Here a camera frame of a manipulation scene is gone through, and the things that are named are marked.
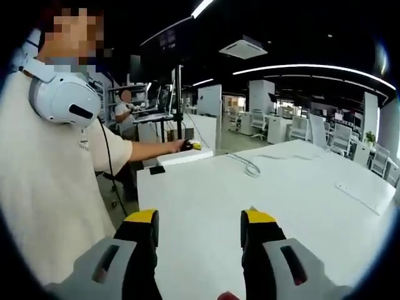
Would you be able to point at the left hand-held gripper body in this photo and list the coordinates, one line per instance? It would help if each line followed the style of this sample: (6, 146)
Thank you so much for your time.
(187, 145)

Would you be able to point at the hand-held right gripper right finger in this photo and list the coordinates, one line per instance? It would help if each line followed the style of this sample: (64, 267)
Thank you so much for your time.
(290, 268)

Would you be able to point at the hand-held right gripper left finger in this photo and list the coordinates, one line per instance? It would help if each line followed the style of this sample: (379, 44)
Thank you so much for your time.
(103, 268)

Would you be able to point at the short ceiling light strip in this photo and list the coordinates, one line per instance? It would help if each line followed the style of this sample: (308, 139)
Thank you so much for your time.
(203, 82)

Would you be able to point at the long ceiling light strip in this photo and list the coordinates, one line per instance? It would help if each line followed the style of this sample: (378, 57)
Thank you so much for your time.
(201, 7)
(312, 67)

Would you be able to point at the person's left hand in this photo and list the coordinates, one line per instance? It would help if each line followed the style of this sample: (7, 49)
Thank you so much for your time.
(177, 147)

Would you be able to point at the person's right hand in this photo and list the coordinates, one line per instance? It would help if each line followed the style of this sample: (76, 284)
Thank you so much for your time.
(229, 296)

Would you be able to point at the white panel desk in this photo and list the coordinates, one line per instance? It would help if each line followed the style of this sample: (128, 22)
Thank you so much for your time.
(203, 131)

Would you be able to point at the small black rectangular block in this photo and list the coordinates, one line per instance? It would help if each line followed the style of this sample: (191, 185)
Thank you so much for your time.
(157, 170)

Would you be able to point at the whiteboard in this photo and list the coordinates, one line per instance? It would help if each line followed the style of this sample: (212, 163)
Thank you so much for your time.
(209, 100)

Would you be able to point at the white metal shelf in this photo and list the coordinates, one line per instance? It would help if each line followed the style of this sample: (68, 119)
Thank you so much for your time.
(140, 93)

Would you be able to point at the white table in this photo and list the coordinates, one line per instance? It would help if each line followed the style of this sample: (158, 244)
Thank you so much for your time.
(203, 250)

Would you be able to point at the large dark monitor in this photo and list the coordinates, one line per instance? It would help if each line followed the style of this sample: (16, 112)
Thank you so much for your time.
(165, 43)

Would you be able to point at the ceiling air conditioner unit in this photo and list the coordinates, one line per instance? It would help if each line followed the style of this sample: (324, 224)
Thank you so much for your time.
(243, 49)

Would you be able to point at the white worn device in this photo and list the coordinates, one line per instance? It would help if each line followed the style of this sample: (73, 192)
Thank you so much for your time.
(62, 100)

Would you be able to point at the row of white office chairs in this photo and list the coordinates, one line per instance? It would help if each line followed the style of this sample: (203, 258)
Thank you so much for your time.
(340, 137)

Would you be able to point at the green potted plant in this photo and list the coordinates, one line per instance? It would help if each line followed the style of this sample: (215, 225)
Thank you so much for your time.
(371, 137)

